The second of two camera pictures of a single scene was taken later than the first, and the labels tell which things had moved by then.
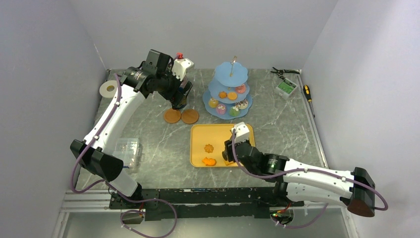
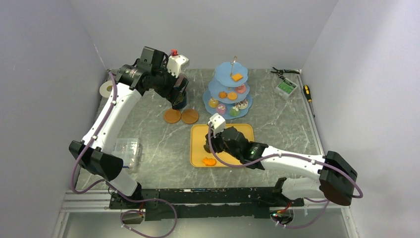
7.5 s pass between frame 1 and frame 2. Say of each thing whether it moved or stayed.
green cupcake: stayed
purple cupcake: stayed
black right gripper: moved
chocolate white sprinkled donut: stayed
